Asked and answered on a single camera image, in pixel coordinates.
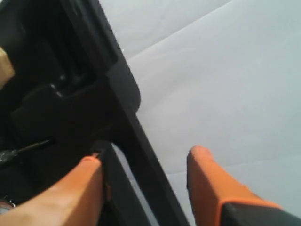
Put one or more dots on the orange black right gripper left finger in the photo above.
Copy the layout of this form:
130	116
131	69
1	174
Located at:
75	200

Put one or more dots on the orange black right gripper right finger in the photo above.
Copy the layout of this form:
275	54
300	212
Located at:
217	199

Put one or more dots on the black plastic tool case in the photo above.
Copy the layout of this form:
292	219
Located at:
72	84

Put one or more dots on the yellow black flathead screwdriver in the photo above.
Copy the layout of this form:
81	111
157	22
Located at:
7	156

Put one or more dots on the white wrinkled backdrop curtain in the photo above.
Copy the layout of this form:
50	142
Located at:
223	74

